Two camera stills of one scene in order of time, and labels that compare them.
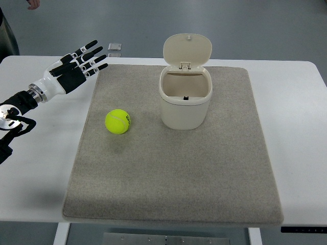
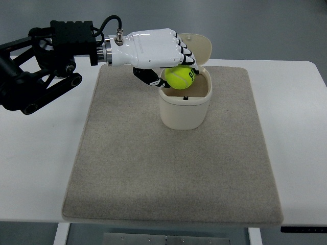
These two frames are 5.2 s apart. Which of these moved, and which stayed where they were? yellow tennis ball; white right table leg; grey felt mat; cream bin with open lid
Moved: yellow tennis ball
Stayed: grey felt mat; white right table leg; cream bin with open lid
